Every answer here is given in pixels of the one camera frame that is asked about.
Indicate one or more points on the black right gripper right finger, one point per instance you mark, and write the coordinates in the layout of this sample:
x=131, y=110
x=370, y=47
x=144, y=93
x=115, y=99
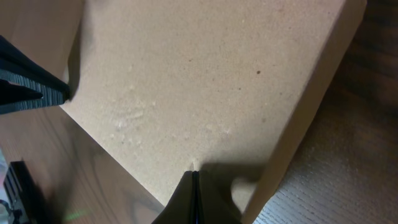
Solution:
x=207, y=205

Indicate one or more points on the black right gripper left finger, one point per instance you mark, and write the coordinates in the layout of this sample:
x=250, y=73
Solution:
x=181, y=208

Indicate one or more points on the brown cardboard box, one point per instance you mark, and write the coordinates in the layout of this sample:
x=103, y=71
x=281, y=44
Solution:
x=170, y=86

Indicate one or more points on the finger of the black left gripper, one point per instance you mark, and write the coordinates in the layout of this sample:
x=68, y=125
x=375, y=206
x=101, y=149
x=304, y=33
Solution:
x=31, y=90

